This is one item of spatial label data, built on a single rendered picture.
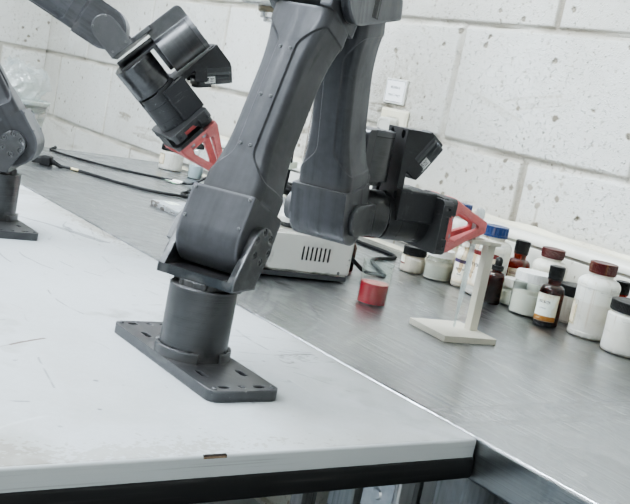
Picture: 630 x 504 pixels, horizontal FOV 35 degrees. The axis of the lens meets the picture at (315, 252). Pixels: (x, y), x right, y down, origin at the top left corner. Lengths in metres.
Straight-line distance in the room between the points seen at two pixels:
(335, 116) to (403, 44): 1.05
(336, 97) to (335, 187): 0.09
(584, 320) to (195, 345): 0.72
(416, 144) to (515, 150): 0.66
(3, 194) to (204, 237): 0.58
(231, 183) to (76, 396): 0.24
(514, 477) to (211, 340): 0.28
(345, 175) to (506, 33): 0.88
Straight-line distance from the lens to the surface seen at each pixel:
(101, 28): 1.38
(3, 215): 1.43
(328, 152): 1.05
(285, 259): 1.40
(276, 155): 0.91
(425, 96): 2.00
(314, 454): 0.77
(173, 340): 0.89
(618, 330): 1.40
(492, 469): 0.88
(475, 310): 1.28
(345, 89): 1.03
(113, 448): 0.70
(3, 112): 1.41
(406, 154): 1.15
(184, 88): 1.40
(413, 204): 1.16
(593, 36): 1.74
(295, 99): 0.92
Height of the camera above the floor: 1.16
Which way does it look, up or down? 9 degrees down
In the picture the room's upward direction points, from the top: 11 degrees clockwise
